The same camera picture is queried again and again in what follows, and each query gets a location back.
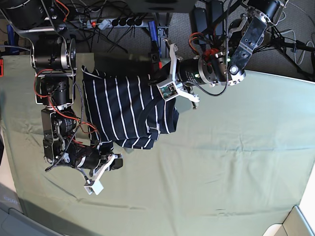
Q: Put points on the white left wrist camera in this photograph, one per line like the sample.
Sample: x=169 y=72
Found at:
x=169 y=90

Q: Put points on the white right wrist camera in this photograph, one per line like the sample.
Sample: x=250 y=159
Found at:
x=93 y=186

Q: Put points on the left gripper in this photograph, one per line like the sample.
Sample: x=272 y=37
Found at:
x=191 y=73

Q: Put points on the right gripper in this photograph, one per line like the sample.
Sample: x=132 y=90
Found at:
x=89 y=158

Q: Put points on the aluminium frame rail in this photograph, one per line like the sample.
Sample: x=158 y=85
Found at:
x=162 y=20

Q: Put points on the black tripod stand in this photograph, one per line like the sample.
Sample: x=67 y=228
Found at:
x=288 y=47

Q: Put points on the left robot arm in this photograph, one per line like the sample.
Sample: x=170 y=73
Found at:
x=218 y=61

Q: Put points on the navy white striped T-shirt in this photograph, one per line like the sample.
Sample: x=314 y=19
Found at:
x=126 y=110

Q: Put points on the grey power strip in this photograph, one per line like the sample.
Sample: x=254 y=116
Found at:
x=115 y=23

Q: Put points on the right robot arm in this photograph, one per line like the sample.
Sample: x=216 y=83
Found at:
x=53 y=58

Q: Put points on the blue clamp at left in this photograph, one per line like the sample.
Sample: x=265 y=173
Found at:
x=13 y=40

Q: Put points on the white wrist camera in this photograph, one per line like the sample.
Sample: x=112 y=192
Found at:
x=169 y=90
x=93 y=186

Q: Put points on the black power adapter brick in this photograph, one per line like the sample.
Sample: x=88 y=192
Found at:
x=198 y=19

